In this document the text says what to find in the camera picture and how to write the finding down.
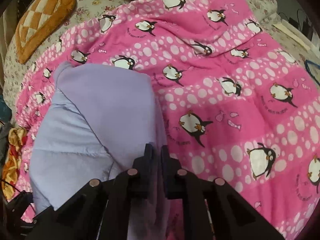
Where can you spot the pink penguin print blanket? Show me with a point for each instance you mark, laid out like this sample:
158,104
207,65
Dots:
225,105

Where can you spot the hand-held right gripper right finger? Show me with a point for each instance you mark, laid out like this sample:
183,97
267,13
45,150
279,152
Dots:
165,158

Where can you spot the orange yellow patterned cloth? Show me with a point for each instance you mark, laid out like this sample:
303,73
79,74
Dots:
15,155

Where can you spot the orange checkered cushion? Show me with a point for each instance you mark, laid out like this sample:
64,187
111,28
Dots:
45,17

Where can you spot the light purple zip garment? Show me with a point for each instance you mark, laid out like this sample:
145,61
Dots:
100,105

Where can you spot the floral bedsheet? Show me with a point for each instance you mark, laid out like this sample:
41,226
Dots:
87,5

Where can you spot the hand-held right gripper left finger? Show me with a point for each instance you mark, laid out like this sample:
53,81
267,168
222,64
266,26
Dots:
149,155

